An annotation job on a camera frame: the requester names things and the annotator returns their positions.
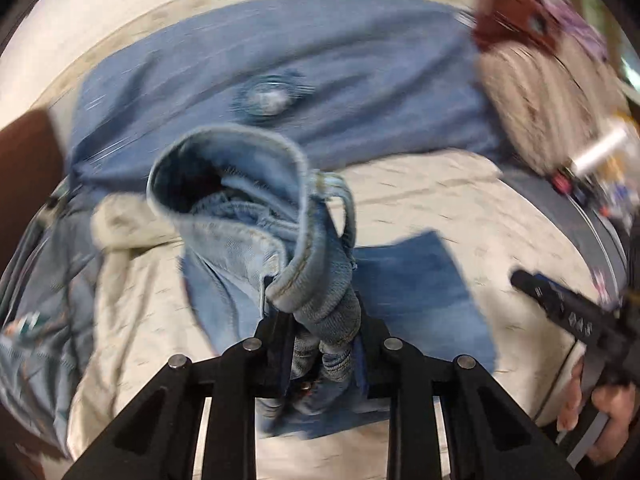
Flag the purple cloth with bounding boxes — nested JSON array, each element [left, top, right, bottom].
[[545, 0, 608, 66]]

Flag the brown headboard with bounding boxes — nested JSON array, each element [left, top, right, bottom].
[[0, 110, 68, 281]]

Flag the person's right hand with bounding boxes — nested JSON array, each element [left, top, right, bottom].
[[556, 360, 640, 463]]

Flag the blue plaid quilt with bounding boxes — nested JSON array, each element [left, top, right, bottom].
[[67, 0, 506, 186]]

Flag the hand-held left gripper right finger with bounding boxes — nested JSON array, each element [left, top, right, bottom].
[[352, 305, 583, 480]]

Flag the grey patterned duvet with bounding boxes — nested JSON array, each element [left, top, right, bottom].
[[0, 180, 108, 461]]

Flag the red and black clamp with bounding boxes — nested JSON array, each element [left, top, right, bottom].
[[550, 165, 606, 206]]

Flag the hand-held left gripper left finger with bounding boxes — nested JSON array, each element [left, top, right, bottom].
[[62, 305, 296, 480]]

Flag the blue denim pants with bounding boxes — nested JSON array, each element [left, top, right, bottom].
[[146, 127, 501, 441]]

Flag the brown plastic bag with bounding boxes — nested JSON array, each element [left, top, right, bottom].
[[472, 0, 558, 56]]

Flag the striped beige pillow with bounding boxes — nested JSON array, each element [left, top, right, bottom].
[[475, 42, 633, 176]]

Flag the cream leaf-print blanket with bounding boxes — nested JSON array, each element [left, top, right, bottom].
[[65, 152, 626, 480]]

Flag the white tube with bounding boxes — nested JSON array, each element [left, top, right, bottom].
[[570, 125, 633, 173]]

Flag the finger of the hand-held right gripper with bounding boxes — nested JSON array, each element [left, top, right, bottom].
[[509, 269, 561, 311]]

